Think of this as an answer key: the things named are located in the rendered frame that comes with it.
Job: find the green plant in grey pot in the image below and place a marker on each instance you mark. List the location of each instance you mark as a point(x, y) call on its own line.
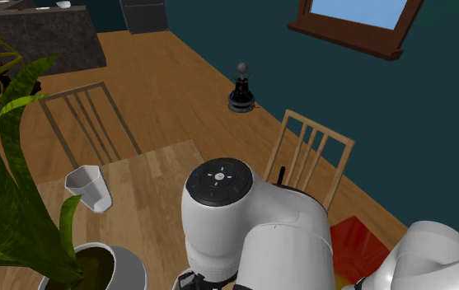
point(20, 209)

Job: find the dark cabinet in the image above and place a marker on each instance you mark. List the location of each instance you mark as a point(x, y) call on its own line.
point(144, 16)

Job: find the dark stone kitchen counter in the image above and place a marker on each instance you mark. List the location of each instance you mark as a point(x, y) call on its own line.
point(44, 36)

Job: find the grey wooden chair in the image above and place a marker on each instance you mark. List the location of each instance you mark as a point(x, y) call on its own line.
point(92, 120)

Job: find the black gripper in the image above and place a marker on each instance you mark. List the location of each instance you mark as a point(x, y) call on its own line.
point(207, 282)

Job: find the brown framed window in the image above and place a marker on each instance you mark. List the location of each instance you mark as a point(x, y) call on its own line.
point(345, 34)

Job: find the light wooden chair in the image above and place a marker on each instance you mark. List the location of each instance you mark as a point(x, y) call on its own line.
point(311, 132)

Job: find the white cup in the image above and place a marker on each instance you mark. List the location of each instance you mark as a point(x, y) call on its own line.
point(92, 192)

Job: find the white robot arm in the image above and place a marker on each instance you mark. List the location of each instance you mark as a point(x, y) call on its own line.
point(277, 241)

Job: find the black floor robot grey ball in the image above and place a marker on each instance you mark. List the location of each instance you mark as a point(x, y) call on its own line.
point(241, 96)

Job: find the red patterned robot stand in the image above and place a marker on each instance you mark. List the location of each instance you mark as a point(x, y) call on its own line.
point(353, 249)

